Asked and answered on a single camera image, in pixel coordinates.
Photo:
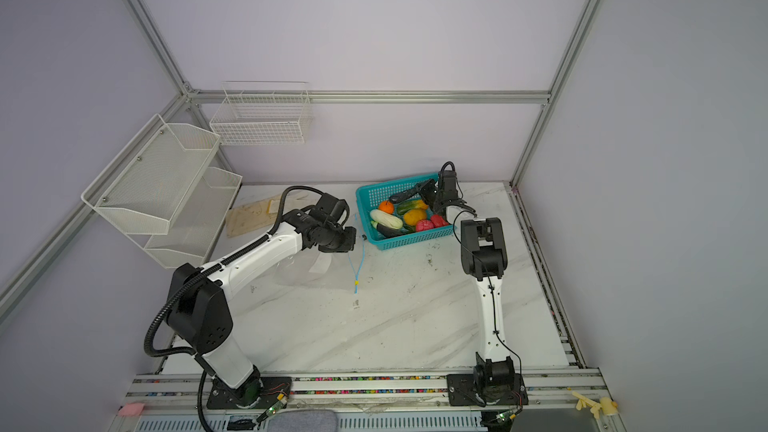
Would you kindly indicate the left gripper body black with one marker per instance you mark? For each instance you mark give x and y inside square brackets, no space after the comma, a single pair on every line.
[338,240]

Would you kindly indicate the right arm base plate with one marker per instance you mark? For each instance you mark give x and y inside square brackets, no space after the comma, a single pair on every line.
[463,391]

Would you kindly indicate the red toy fruit right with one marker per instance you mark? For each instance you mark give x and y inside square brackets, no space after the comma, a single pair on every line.
[438,221]

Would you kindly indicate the green toy vegetable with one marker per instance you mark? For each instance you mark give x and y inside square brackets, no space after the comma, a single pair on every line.
[403,207]

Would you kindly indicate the white mesh shelf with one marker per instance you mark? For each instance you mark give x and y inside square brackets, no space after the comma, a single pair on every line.
[144,189]
[196,229]

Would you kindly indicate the orange toy tangerine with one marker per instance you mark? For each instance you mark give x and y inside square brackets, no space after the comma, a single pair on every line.
[387,207]

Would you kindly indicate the teal plastic basket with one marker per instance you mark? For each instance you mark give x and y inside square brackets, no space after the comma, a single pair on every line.
[368,198]

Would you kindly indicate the dark toy eggplant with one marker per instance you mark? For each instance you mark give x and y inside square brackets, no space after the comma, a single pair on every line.
[406,195]
[387,231]

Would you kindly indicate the pink eraser block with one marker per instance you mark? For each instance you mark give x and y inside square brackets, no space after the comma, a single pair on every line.
[131,410]

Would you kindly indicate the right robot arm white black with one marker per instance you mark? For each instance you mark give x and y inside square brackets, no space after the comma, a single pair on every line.
[484,258]

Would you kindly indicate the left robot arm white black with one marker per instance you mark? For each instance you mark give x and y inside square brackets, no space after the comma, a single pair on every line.
[196,319]

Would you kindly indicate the white mesh upper shelf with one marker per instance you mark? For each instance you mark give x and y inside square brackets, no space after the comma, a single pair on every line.
[144,189]

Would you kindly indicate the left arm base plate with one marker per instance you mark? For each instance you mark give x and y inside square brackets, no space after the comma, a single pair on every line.
[256,394]

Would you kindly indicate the white mesh lower shelf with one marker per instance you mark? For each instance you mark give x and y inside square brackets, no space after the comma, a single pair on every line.
[196,229]

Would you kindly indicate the grey cloth pad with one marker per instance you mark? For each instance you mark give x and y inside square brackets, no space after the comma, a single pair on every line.
[304,421]

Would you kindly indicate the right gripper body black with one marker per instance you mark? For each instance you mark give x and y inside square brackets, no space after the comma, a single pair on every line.
[431,193]

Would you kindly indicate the white wire wall basket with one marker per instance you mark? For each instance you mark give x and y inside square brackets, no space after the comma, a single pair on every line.
[263,113]

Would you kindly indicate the clear zip top bag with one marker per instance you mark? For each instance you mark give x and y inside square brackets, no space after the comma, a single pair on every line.
[313,269]

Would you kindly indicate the pink toy fruit left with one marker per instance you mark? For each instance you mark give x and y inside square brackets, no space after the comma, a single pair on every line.
[424,225]

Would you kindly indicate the yellow toy mango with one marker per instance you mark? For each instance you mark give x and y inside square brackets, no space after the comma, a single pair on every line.
[414,216]

